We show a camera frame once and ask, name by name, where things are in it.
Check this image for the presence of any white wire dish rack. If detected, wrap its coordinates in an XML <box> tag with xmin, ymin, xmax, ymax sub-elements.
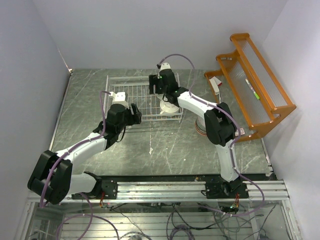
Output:
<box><xmin>106</xmin><ymin>75</ymin><xmax>184</xmax><ymax>122</ymax></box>

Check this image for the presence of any white handled bowl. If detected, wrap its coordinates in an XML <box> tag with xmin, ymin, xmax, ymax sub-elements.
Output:
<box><xmin>159</xmin><ymin>100</ymin><xmax>180</xmax><ymax>116</ymax></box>

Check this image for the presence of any grey blue bowl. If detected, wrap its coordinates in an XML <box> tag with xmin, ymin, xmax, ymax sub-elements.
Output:
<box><xmin>195</xmin><ymin>116</ymin><xmax>206</xmax><ymax>132</ymax></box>

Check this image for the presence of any green patterned bowl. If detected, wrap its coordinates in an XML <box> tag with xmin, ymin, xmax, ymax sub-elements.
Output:
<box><xmin>155</xmin><ymin>94</ymin><xmax>164</xmax><ymax>100</ymax></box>

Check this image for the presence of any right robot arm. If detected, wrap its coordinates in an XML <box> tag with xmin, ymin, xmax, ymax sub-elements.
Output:
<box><xmin>148</xmin><ymin>69</ymin><xmax>241</xmax><ymax>198</ymax></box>

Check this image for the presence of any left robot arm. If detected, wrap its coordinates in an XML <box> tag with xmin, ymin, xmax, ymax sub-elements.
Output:
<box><xmin>27</xmin><ymin>103</ymin><xmax>142</xmax><ymax>205</ymax></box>

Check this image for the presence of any orange wooden shelf rack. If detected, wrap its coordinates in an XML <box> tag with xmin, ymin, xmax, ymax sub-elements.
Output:
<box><xmin>204</xmin><ymin>33</ymin><xmax>296</xmax><ymax>142</ymax></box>

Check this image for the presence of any white red small box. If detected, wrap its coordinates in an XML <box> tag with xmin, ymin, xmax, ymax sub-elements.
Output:
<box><xmin>209</xmin><ymin>76</ymin><xmax>222</xmax><ymax>95</ymax></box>

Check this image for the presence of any white red labelled box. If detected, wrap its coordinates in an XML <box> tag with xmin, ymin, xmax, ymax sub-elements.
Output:
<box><xmin>235</xmin><ymin>128</ymin><xmax>246</xmax><ymax>137</ymax></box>

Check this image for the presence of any marker pen on shelf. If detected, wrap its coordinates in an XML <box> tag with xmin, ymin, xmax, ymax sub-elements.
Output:
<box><xmin>245</xmin><ymin>78</ymin><xmax>260</xmax><ymax>100</ymax></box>

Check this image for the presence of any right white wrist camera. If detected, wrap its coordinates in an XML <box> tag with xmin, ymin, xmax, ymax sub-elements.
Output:
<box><xmin>156</xmin><ymin>62</ymin><xmax>171</xmax><ymax>71</ymax></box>

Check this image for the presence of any aluminium mounting rail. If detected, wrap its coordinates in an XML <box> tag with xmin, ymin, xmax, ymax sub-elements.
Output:
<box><xmin>27</xmin><ymin>180</ymin><xmax>288</xmax><ymax>203</ymax></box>

